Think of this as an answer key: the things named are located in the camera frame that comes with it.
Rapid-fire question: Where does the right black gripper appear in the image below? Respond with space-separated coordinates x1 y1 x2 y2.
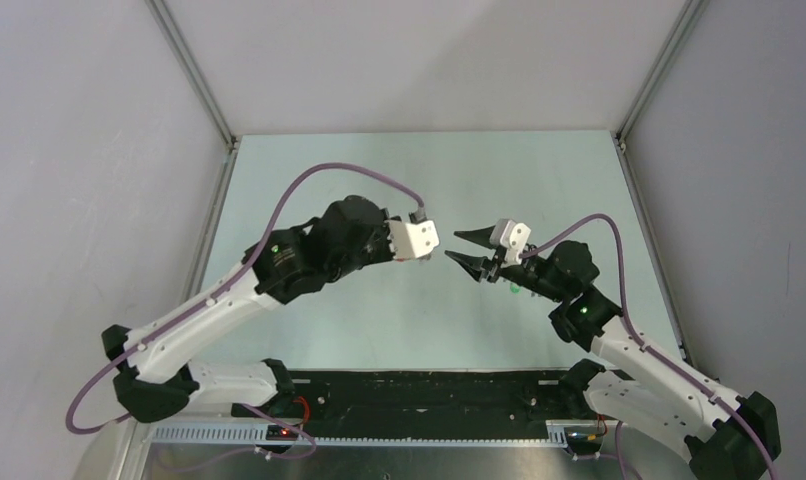
444 224 567 304

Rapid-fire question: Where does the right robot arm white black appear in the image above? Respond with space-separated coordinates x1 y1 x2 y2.
447 219 782 479

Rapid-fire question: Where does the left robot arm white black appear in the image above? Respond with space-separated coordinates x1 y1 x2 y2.
102 195 396 423

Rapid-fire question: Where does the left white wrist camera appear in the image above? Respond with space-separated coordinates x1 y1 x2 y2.
387 220 440 261

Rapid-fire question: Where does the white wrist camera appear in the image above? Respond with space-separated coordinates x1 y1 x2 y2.
387 220 440 261
492 218 531 266

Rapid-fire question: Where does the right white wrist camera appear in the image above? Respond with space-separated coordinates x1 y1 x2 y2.
492 218 531 266

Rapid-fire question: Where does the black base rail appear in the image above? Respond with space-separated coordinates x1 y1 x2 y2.
258 370 599 439

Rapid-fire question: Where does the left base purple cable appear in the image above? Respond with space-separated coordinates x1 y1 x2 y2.
171 404 319 475

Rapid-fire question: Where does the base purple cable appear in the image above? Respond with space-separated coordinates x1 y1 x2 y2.
598 413 649 480
171 404 319 475

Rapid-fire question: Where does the white cable duct strip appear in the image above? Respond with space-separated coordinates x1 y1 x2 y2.
150 421 602 448

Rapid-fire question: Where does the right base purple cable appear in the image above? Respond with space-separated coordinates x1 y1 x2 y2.
598 413 649 480

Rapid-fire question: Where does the left aluminium frame post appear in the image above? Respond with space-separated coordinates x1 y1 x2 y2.
144 0 239 150

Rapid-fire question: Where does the aluminium frame post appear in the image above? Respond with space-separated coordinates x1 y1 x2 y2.
613 0 709 150
144 0 239 150

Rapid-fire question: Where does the right aluminium frame post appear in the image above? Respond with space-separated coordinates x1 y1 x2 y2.
613 0 709 150

